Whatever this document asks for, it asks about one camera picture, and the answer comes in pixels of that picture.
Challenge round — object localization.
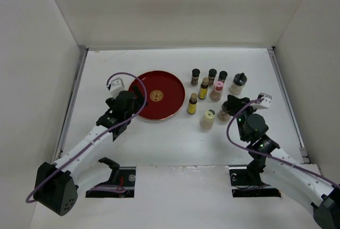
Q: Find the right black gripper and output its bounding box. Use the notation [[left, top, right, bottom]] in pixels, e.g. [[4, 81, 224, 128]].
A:
[[226, 94, 258, 141]]

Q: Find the cream squeeze bottle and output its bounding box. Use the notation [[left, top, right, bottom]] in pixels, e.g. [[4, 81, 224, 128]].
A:
[[200, 109, 215, 130]]

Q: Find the yellow label bottle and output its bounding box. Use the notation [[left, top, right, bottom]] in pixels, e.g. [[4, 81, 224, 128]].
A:
[[198, 77, 209, 99], [187, 93, 198, 115]]

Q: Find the yellow label bottle front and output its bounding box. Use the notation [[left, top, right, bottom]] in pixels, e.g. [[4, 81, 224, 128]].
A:
[[187, 93, 198, 115]]

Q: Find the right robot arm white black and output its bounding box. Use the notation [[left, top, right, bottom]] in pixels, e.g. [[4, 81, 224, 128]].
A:
[[223, 93, 339, 228]]

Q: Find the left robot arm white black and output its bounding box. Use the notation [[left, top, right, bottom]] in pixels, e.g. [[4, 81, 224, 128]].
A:
[[32, 86, 147, 216]]

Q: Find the dark lid nut jar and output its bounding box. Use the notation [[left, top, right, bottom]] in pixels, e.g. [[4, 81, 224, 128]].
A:
[[217, 100, 232, 122]]

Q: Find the red round tray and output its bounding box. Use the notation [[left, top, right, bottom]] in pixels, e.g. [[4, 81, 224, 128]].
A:
[[129, 71, 185, 121]]

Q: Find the pink lid spice jar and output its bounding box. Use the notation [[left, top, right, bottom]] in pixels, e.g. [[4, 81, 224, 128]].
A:
[[209, 81, 224, 101]]

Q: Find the black grinder top jar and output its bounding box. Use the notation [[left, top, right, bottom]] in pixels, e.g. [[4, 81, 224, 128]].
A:
[[229, 73, 248, 95]]

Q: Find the black cap spice jar right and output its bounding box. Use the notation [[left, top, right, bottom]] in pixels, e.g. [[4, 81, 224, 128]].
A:
[[218, 71, 228, 83]]

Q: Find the black cap spice jar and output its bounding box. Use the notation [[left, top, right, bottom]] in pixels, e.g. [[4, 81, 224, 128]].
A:
[[218, 71, 228, 83], [208, 69, 217, 87], [191, 68, 200, 86]]

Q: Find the black cap spice jar left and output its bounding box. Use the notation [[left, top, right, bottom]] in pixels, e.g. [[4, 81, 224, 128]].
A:
[[191, 68, 200, 86]]

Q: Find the black cap spice jar middle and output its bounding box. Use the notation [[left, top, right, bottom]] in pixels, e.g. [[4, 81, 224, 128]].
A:
[[208, 69, 217, 87]]

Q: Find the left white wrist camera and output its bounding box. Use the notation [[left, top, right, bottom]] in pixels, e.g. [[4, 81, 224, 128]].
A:
[[107, 77, 125, 98]]

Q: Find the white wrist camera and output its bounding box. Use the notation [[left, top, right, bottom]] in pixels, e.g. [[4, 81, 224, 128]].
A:
[[252, 92, 272, 109], [107, 77, 125, 98]]

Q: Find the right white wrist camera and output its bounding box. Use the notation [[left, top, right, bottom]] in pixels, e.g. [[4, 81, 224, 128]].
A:
[[252, 92, 272, 109]]

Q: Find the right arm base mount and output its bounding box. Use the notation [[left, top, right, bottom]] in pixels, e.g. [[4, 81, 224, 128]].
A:
[[228, 166, 282, 198]]

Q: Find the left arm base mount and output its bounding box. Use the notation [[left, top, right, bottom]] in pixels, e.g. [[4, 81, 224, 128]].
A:
[[86, 157, 137, 198]]

